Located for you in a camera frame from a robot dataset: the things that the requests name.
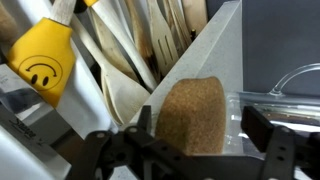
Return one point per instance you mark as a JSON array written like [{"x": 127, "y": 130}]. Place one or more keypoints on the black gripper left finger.
[{"x": 116, "y": 156}]

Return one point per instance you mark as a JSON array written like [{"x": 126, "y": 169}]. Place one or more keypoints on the scorched wooden spoon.
[{"x": 141, "y": 40}]

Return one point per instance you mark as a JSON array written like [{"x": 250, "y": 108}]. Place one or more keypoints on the plain wooden spatula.
[{"x": 196, "y": 13}]

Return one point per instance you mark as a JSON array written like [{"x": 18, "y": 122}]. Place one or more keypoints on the brown cork lid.
[{"x": 191, "y": 115}]

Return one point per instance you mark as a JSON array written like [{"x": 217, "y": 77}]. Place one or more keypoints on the slotted wooden spatula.
[{"x": 163, "y": 40}]

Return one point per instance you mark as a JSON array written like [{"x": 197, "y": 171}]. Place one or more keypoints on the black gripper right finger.
[{"x": 283, "y": 150}]

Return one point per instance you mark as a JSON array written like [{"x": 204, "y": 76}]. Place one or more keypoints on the steel printed blade knife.
[{"x": 30, "y": 130}]

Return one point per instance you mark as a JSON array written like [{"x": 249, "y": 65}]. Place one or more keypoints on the yellow smiley spatula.
[{"x": 41, "y": 63}]

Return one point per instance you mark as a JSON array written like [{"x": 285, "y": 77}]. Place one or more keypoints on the clear glass pitcher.
[{"x": 276, "y": 101}]

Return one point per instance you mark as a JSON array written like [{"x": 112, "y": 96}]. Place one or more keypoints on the pale wooden spatula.
[{"x": 120, "y": 93}]

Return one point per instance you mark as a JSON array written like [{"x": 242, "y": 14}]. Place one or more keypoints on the open utensil drawer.
[{"x": 83, "y": 103}]

